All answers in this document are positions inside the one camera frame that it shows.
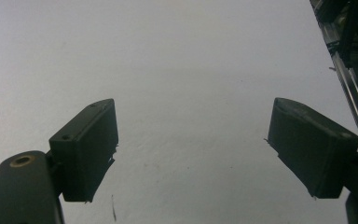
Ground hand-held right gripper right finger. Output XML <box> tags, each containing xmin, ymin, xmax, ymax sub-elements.
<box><xmin>267</xmin><ymin>97</ymin><xmax>358</xmax><ymax>200</ymax></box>

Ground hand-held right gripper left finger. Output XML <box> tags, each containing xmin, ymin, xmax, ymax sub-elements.
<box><xmin>48</xmin><ymin>98</ymin><xmax>119</xmax><ymax>203</ymax></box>

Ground aluminium frame rail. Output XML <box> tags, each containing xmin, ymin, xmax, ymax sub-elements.
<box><xmin>310</xmin><ymin>0</ymin><xmax>358</xmax><ymax>153</ymax></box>

